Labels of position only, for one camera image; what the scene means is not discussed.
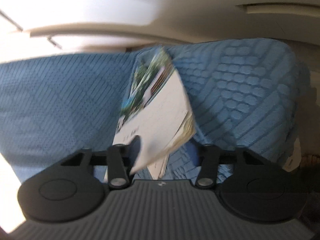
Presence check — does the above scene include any photo cover booklet back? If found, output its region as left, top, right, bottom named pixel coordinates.
left=113, top=47, right=196, bottom=180

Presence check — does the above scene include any blue textured sofa cover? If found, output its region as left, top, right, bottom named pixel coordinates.
left=1, top=38, right=310, bottom=181

